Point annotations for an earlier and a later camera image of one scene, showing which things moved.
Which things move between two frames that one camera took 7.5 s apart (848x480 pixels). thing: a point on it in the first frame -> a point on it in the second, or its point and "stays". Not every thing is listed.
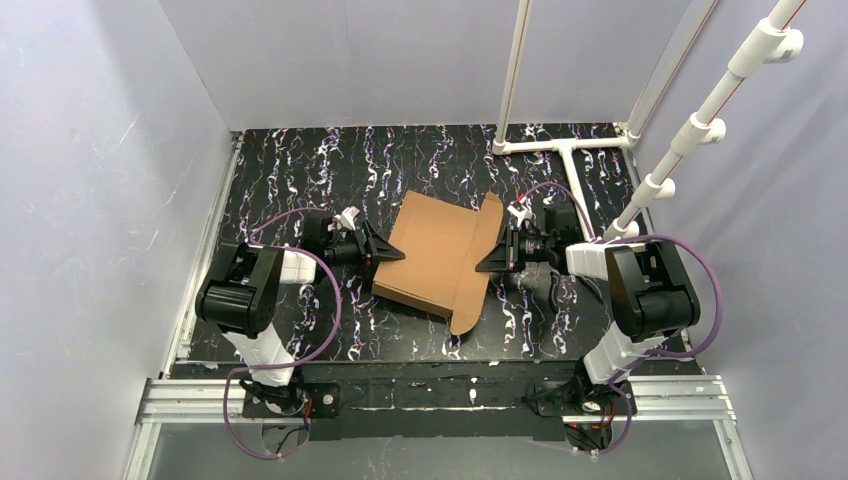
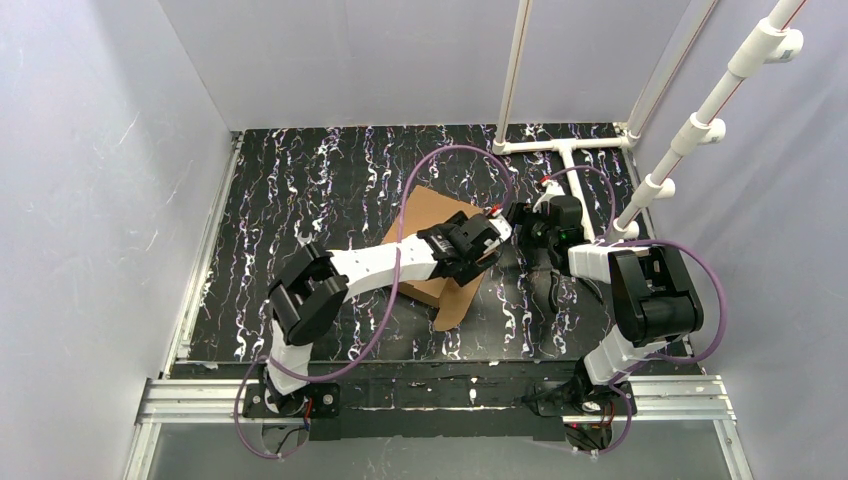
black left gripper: [365, 245] -> [482, 250]
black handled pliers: [590, 288] stays
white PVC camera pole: [772, 41] stays
